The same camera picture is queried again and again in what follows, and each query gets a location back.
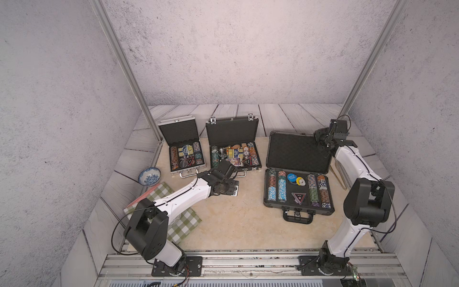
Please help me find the small silver poker case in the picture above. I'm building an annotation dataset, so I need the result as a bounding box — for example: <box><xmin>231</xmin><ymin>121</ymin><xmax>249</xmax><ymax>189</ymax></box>
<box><xmin>159</xmin><ymin>116</ymin><xmax>206</xmax><ymax>178</ymax></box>

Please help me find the light blue chip row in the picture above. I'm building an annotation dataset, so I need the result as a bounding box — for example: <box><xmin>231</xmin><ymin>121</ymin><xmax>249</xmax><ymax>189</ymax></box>
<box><xmin>278</xmin><ymin>171</ymin><xmax>287</xmax><ymax>202</ymax></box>
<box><xmin>267</xmin><ymin>169</ymin><xmax>277</xmax><ymax>202</ymax></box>

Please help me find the green checkered cloth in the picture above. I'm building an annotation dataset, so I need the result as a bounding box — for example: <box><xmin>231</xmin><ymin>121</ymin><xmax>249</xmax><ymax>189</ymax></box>
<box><xmin>124</xmin><ymin>182</ymin><xmax>202</xmax><ymax>245</ymax></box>

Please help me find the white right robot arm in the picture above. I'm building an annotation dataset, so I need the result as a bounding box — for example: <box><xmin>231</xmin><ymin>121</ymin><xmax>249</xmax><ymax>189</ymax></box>
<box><xmin>314</xmin><ymin>118</ymin><xmax>395</xmax><ymax>276</ymax></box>

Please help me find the clear triangular all-in button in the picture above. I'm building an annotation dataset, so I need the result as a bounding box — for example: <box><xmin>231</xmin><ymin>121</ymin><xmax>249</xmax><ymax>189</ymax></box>
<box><xmin>292</xmin><ymin>193</ymin><xmax>307</xmax><ymax>205</ymax></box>

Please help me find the medium black poker case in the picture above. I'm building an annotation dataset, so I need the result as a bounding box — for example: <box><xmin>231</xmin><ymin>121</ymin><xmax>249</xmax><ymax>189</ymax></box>
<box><xmin>206</xmin><ymin>113</ymin><xmax>262</xmax><ymax>173</ymax></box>

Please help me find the large dark grey poker case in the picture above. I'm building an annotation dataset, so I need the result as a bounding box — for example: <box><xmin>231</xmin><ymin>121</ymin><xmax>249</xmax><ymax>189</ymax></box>
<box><xmin>263</xmin><ymin>131</ymin><xmax>335</xmax><ymax>224</ymax></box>

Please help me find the blue white ceramic bowl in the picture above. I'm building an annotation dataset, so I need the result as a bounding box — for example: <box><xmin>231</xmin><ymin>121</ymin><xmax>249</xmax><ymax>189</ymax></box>
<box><xmin>137</xmin><ymin>167</ymin><xmax>161</xmax><ymax>187</ymax></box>

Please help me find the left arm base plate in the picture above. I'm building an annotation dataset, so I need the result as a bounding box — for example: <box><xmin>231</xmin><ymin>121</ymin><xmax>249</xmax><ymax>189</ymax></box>
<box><xmin>151</xmin><ymin>255</ymin><xmax>203</xmax><ymax>277</ymax></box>

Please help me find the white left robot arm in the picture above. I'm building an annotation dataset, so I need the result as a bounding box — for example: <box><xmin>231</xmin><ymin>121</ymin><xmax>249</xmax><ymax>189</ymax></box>
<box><xmin>124</xmin><ymin>161</ymin><xmax>239</xmax><ymax>275</ymax></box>

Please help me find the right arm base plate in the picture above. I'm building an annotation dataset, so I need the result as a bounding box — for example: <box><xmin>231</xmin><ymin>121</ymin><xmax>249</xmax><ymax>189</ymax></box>
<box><xmin>296</xmin><ymin>255</ymin><xmax>353</xmax><ymax>277</ymax></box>

